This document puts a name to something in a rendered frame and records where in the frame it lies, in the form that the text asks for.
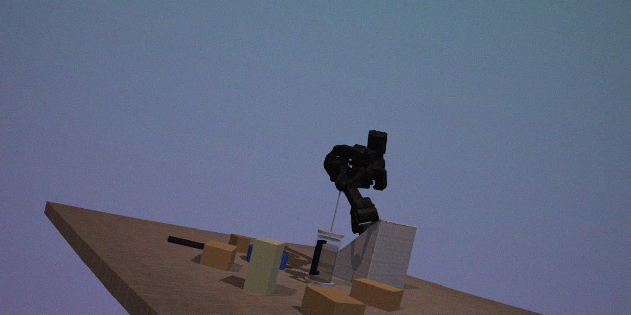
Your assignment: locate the dark blue cylinder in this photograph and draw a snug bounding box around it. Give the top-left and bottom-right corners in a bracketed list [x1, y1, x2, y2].
[246, 244, 289, 270]

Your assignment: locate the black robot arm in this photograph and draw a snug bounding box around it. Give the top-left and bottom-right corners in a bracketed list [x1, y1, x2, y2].
[324, 130, 387, 235]

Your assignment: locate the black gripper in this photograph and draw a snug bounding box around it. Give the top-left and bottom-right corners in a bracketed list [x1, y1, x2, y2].
[329, 160, 387, 191]

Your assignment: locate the black flat rectangular mat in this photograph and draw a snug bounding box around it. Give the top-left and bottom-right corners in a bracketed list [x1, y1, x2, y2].
[168, 236, 205, 250]

